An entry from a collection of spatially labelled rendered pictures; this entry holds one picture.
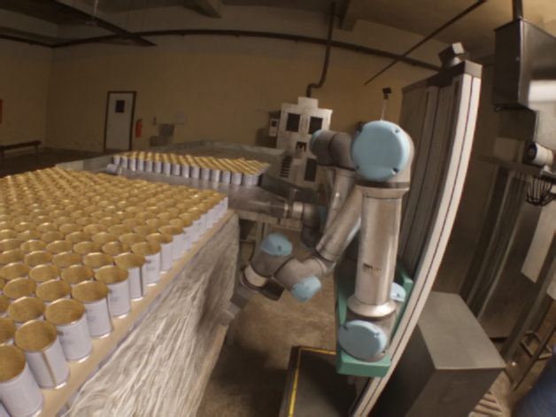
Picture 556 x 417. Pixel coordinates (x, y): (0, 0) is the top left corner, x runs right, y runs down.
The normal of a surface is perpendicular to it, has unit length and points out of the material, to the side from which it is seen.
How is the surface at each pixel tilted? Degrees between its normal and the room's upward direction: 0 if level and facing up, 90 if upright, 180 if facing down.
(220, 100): 90
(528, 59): 90
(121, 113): 90
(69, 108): 90
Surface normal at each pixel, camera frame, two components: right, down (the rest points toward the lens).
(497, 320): -0.10, 0.26
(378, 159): -0.53, 0.03
